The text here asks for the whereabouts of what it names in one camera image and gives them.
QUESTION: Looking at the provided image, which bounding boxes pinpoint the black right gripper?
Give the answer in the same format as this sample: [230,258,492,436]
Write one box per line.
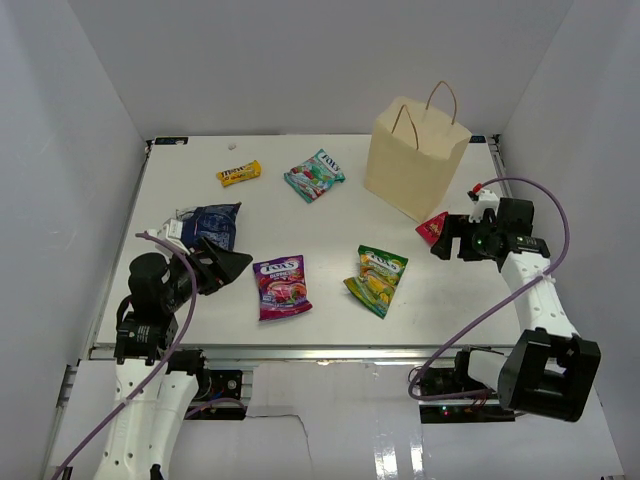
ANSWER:
[432,215,502,262]

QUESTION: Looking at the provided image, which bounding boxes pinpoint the aluminium table front rail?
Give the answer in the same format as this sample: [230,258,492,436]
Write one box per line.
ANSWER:
[88,345,524,362]

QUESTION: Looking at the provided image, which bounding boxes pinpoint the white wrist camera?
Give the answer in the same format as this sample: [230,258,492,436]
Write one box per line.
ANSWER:
[136,219,190,256]
[468,184,500,223]

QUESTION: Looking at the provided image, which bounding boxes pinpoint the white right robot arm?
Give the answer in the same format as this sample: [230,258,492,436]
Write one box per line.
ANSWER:
[431,188,601,422]

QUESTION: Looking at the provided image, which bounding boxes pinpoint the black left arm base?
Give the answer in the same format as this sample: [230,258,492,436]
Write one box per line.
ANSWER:
[185,369,246,421]

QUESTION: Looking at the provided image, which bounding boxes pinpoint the yellow M&M's candy packet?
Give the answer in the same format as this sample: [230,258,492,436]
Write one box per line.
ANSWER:
[216,160,262,187]

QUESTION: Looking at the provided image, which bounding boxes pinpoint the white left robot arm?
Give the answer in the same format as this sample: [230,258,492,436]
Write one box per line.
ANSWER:
[95,239,253,479]

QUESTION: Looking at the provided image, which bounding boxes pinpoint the teal Fox's candy bag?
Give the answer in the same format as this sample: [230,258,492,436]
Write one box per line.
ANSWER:
[283,149,346,203]

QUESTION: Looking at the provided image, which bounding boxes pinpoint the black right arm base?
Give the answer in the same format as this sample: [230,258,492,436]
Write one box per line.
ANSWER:
[416,367,520,425]

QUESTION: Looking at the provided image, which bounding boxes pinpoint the beige paper bag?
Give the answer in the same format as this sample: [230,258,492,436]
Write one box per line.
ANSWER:
[364,95,471,224]

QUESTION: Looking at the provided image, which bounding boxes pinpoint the purple Fox's candy bag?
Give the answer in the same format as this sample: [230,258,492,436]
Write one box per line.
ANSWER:
[252,255,313,322]

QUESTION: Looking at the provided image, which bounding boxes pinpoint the blue label sticker left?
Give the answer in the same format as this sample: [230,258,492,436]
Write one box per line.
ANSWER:
[153,137,189,146]

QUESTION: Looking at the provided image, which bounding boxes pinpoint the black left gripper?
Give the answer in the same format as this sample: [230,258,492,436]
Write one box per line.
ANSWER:
[162,234,252,310]

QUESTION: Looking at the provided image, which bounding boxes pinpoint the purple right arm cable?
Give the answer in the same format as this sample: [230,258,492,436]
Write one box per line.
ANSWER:
[408,176,571,400]

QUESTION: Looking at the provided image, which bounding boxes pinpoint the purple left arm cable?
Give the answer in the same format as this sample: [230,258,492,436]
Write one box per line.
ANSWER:
[49,230,247,480]

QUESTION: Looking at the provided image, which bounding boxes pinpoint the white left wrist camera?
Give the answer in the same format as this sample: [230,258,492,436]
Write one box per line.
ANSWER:
[136,219,190,256]

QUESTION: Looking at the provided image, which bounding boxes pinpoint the green Fox's candy bag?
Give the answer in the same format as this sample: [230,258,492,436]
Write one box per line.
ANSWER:
[343,245,409,319]

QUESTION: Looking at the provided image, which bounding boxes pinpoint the red mint candy packet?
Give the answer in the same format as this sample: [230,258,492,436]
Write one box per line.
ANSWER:
[415,211,448,246]

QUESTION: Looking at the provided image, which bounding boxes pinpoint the dark blue snack bag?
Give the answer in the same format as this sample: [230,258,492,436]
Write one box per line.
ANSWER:
[175,202,242,251]

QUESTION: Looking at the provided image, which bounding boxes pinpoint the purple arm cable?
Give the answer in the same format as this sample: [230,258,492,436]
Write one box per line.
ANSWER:
[408,176,571,400]
[49,230,247,480]

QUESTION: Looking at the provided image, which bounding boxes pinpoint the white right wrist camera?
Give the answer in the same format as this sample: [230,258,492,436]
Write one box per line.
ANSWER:
[468,184,500,223]

